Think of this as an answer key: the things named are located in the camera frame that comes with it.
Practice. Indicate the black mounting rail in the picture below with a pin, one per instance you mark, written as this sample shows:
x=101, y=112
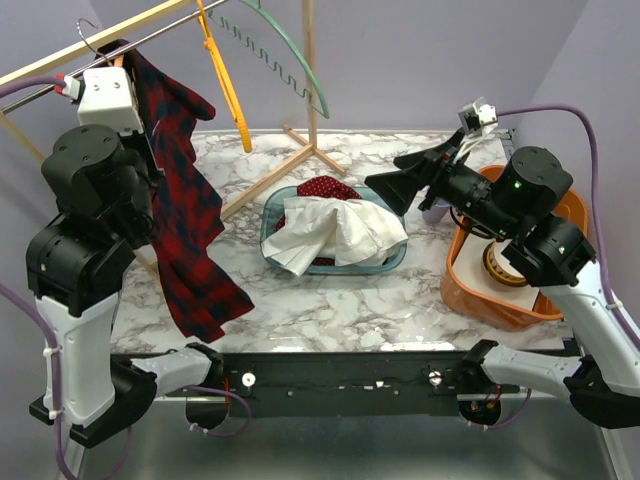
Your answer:
x=348, y=384

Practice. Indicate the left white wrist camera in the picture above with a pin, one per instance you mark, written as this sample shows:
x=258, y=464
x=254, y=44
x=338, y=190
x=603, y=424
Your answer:
x=104, y=96

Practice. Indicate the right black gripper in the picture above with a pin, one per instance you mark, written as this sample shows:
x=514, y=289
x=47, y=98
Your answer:
x=397, y=188

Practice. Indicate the wooden hanger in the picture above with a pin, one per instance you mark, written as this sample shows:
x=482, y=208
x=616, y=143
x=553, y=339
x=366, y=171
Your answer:
x=113, y=62

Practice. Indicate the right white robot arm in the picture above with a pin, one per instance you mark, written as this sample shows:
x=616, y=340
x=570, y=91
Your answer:
x=553, y=255

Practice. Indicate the orange plastic bin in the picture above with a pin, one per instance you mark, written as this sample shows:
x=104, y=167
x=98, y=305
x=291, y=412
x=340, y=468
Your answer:
x=497, y=314

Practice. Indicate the blue transparent plastic tray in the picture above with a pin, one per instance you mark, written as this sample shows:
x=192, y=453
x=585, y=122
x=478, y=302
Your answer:
x=273, y=218

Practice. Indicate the wooden clothes rack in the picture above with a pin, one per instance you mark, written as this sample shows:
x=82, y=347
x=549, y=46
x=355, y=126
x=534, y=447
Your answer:
x=312, y=93

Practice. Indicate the white shirt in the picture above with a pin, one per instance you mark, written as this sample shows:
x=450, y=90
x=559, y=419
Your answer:
x=351, y=232

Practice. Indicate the red plaid shirt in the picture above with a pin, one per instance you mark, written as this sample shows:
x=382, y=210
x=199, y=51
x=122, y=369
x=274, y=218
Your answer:
x=201, y=297

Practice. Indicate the yellow rimmed white bowl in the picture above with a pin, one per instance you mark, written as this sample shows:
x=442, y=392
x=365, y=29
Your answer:
x=499, y=268

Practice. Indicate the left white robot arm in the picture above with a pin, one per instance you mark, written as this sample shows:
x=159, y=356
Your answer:
x=103, y=175

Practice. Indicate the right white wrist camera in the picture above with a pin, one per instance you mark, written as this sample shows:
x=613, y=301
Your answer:
x=478, y=119

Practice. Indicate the purple plastic cup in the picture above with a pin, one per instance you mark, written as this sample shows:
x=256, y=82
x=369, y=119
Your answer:
x=435, y=213

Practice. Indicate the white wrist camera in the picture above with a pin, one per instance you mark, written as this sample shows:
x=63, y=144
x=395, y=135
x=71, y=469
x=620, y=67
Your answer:
x=478, y=119
x=104, y=96

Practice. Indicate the yellow plastic hanger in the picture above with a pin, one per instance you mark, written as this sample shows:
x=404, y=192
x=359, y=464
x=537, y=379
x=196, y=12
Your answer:
x=224, y=79

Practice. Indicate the white square plate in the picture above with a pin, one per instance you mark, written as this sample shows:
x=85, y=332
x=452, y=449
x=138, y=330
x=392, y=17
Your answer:
x=470, y=271

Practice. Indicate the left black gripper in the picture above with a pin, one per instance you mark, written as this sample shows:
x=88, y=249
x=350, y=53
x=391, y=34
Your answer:
x=140, y=142

